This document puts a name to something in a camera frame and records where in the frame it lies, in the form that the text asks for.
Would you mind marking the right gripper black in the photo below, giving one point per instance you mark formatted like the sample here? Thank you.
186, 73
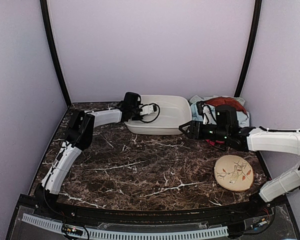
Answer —
192, 129

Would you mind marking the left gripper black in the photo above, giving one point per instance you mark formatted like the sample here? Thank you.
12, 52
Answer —
138, 118

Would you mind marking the pink towel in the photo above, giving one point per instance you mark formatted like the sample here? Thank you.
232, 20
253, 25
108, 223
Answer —
215, 142

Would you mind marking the white plastic basin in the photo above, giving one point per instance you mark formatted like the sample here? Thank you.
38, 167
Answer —
173, 111

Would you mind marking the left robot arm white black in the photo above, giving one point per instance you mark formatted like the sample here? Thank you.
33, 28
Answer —
79, 135

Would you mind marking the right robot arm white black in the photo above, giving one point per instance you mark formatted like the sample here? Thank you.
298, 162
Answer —
226, 129

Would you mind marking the dark red towel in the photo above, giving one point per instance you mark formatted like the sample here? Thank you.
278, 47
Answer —
218, 101

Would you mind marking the light blue towel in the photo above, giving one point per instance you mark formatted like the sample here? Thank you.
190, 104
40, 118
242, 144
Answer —
243, 118

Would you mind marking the round floral wooden plate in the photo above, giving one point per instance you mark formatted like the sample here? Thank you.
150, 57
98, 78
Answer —
233, 173

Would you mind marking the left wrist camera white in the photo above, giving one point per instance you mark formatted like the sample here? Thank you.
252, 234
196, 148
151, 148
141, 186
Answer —
148, 109

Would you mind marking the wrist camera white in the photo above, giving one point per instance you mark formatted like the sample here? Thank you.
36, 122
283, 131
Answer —
148, 109
205, 111

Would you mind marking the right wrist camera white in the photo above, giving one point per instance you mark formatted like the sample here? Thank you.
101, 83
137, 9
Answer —
205, 111

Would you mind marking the black front rail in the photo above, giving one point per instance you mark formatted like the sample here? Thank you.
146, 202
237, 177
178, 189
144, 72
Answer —
224, 215

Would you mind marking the left black frame post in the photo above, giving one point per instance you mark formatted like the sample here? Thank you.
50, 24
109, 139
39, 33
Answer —
53, 51

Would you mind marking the black frame post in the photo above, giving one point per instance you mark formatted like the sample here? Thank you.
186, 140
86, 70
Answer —
250, 47
53, 51

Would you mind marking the right black frame post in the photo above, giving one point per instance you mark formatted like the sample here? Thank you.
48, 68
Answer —
250, 47

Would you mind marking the white slotted cable duct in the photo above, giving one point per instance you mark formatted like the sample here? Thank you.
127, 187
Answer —
112, 231

